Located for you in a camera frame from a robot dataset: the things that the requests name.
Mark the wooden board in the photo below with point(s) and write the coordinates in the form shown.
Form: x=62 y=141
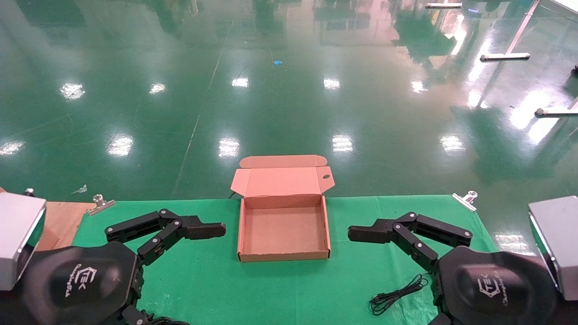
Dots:
x=63 y=221

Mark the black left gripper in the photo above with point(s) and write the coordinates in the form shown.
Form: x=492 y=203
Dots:
x=76 y=284

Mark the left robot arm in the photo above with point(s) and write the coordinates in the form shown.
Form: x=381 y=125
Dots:
x=18 y=234

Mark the open flat cardboard box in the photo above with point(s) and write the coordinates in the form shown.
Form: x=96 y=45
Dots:
x=282 y=230

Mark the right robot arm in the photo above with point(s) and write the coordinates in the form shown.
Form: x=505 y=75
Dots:
x=560 y=243

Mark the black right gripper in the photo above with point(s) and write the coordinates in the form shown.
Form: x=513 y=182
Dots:
x=492 y=289

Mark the green table cloth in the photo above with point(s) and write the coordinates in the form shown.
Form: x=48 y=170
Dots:
x=203 y=280

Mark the white table foot bar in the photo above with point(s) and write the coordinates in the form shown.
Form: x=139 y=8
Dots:
x=557 y=111

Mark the white table leg frame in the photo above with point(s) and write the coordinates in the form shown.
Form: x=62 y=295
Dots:
x=505 y=56

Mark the small black knob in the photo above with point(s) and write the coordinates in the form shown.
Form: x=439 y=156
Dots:
x=30 y=192

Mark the silver binder clip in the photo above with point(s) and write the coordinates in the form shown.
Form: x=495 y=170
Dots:
x=100 y=204
x=465 y=201

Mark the clear plastic floor litter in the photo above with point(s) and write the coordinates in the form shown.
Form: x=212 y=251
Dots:
x=80 y=189

